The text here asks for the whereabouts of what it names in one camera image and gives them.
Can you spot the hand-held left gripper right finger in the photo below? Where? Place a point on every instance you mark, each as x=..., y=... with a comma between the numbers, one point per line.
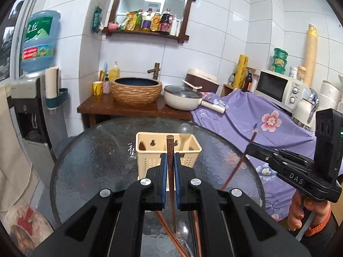
x=177, y=182

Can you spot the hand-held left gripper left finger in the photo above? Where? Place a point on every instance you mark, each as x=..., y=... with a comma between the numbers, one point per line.
x=164, y=182

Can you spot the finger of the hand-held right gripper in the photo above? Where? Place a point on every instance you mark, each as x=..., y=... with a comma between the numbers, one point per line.
x=297, y=159
x=264, y=154

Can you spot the brown wooden chopstick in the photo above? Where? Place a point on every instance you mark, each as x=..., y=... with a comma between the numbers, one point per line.
x=241, y=163
x=171, y=237
x=170, y=144

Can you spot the cream plastic utensil holder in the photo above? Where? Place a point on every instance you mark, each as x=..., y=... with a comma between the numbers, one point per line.
x=150, y=160

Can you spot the person's right forearm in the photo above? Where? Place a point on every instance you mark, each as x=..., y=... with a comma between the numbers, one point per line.
x=323, y=227

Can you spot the person's right hand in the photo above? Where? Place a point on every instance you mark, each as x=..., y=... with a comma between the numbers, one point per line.
x=296, y=214

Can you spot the white plastic jug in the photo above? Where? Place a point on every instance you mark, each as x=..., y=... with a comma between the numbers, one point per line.
x=301, y=111

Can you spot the chrome tap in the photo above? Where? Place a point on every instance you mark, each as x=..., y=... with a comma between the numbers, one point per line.
x=314, y=99

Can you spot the purple floral cloth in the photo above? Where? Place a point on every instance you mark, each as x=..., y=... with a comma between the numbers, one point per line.
x=241, y=117

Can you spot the white paper rolls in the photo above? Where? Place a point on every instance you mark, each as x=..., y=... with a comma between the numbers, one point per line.
x=331, y=96

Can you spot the reddish wooden chopstick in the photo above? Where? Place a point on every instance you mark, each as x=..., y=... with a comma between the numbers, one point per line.
x=197, y=233

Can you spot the white microwave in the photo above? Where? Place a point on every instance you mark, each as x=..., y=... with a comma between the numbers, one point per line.
x=273, y=85

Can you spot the dark brown glass bottle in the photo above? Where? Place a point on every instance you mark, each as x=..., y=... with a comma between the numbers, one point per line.
x=248, y=84

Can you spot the wooden box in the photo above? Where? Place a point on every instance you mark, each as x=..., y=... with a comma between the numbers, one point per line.
x=227, y=89

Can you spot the white jar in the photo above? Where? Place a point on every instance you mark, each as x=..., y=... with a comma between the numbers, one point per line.
x=293, y=72

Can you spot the cream pan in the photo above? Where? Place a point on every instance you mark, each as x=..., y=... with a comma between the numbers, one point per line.
x=176, y=103

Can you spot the small clear bottle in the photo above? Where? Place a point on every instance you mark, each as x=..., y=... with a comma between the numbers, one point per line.
x=231, y=79

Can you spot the tall tan paper cup stack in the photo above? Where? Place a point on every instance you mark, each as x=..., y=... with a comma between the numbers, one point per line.
x=310, y=56

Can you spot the yellow wrap roll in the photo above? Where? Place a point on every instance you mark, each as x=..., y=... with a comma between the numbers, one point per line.
x=240, y=71

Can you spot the glass pan lid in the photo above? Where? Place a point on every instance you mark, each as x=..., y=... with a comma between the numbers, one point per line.
x=182, y=92

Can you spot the woven pattern sink basin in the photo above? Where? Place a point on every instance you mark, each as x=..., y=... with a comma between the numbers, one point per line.
x=136, y=93

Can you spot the brown white rice cooker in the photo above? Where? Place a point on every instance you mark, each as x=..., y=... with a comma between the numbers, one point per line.
x=203, y=83

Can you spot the dark wooden cabinet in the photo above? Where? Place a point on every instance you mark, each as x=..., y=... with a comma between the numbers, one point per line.
x=107, y=107

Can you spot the white rice paddle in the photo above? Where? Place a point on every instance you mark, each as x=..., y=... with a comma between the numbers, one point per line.
x=191, y=84

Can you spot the polka dot cup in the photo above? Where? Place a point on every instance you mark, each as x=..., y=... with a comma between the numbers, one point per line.
x=106, y=87

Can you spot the brass faucet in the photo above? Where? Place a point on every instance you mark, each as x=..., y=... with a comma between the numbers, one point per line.
x=155, y=71

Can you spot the yellow mug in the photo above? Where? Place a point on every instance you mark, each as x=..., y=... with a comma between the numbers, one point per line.
x=97, y=89

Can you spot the yellow soap bottle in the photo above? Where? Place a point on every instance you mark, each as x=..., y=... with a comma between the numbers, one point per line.
x=114, y=73

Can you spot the blue toothbrush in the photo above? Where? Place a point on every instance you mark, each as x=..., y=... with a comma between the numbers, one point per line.
x=105, y=69

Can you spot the teal cup holder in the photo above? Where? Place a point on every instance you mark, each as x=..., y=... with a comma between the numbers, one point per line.
x=60, y=96

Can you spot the red patterned cloth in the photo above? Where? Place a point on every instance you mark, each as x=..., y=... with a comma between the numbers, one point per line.
x=24, y=222

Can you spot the beige cloth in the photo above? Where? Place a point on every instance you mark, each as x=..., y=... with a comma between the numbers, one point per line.
x=13, y=166

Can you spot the white paper cup stack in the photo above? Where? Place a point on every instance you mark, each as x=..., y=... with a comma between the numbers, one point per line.
x=51, y=80

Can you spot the white bottle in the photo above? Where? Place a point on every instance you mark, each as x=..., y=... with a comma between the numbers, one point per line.
x=175, y=26

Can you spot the dark sauce bottle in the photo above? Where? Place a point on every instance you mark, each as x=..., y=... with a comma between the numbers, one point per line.
x=165, y=22

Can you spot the orange label bottle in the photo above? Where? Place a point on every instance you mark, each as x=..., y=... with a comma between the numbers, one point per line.
x=155, y=22

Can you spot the purple label bottle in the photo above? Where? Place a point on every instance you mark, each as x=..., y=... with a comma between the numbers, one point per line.
x=146, y=22

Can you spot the green yellow bottle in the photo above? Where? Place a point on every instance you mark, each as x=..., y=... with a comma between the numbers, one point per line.
x=138, y=21

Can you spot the yellow seasoning pouch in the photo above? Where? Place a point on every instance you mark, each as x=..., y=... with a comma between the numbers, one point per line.
x=127, y=22

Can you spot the pink bowl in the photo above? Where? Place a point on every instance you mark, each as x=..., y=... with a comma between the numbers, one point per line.
x=112, y=26

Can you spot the grey water dispenser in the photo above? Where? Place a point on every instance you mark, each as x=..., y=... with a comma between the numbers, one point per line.
x=24, y=91

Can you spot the wooden framed mirror shelf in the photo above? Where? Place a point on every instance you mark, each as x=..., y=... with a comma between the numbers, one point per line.
x=150, y=0

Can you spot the blue water jug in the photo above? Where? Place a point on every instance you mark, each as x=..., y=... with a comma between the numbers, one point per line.
x=40, y=45

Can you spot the window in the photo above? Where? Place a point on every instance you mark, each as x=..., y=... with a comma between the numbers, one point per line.
x=8, y=45

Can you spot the green wall bottle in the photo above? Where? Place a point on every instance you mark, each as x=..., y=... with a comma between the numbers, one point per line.
x=97, y=20

